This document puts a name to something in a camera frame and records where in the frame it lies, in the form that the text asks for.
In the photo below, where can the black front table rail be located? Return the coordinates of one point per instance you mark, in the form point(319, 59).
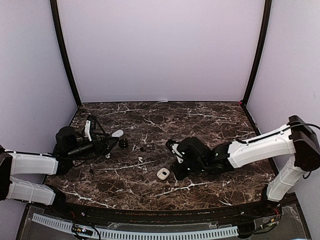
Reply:
point(102, 215)

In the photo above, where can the left black frame post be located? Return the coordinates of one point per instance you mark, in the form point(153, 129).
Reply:
point(63, 51)

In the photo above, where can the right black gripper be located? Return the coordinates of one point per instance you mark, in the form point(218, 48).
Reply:
point(180, 174)

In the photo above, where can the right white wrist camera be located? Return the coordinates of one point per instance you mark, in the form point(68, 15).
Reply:
point(180, 157)

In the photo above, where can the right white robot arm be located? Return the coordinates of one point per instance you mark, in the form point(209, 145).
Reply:
point(297, 139)

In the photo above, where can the white oval charging case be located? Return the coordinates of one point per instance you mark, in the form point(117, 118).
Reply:
point(118, 133)

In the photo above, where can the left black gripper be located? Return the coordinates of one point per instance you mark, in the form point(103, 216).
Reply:
point(98, 150)

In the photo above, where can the beige gold-rimmed charging case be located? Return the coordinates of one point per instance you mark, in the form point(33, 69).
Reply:
point(163, 174)

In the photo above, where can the black round charging case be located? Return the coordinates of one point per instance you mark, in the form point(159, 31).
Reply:
point(123, 143)

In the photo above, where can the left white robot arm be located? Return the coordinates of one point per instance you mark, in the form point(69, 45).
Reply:
point(14, 164)

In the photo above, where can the black frame post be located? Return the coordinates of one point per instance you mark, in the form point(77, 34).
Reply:
point(63, 51)
point(258, 52)

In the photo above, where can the right black frame post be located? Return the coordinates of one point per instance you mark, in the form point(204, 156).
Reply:
point(258, 52)

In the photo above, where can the white slotted cable duct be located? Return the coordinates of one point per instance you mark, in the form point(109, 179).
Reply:
point(123, 231)

